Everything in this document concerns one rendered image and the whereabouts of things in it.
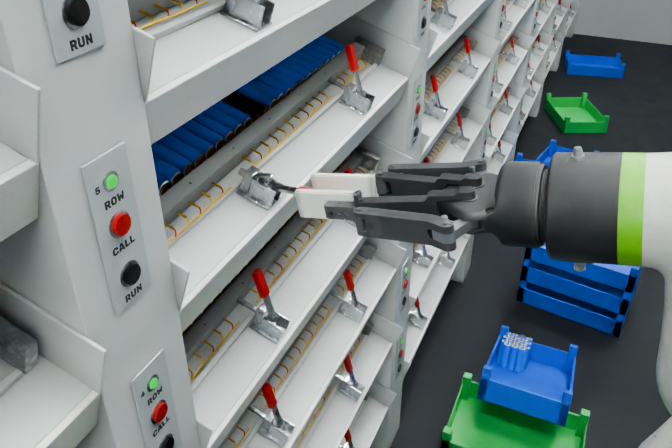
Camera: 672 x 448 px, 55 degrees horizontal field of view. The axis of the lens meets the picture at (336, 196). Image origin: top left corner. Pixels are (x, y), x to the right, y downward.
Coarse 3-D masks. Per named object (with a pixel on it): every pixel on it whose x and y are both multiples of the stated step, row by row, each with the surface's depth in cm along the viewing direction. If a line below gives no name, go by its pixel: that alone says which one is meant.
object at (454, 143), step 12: (468, 108) 175; (480, 108) 173; (456, 120) 171; (468, 120) 175; (480, 120) 175; (444, 132) 166; (456, 132) 163; (468, 132) 170; (444, 144) 162; (456, 144) 163; (468, 144) 165; (432, 156) 153; (444, 156) 157; (456, 156) 159
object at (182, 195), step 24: (360, 48) 99; (336, 72) 91; (288, 96) 81; (312, 96) 86; (264, 120) 76; (288, 120) 81; (240, 144) 71; (264, 144) 74; (216, 168) 66; (168, 192) 61; (192, 192) 63; (168, 216) 60
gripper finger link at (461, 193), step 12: (360, 192) 60; (432, 192) 58; (444, 192) 57; (456, 192) 56; (468, 192) 56; (360, 204) 59; (372, 204) 59; (384, 204) 59; (396, 204) 58; (408, 204) 58; (420, 204) 58; (432, 204) 57
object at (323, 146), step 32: (352, 32) 102; (384, 32) 99; (384, 64) 102; (320, 96) 89; (384, 96) 94; (288, 128) 80; (320, 128) 82; (352, 128) 85; (256, 160) 73; (288, 160) 75; (320, 160) 77; (224, 224) 64; (256, 224) 65; (192, 256) 59; (224, 256) 61; (192, 288) 57; (192, 320) 59
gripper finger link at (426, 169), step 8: (472, 160) 63; (480, 160) 62; (392, 168) 65; (400, 168) 64; (408, 168) 64; (416, 168) 64; (424, 168) 64; (432, 168) 63; (440, 168) 63; (448, 168) 63; (456, 168) 62; (464, 168) 62; (480, 168) 62
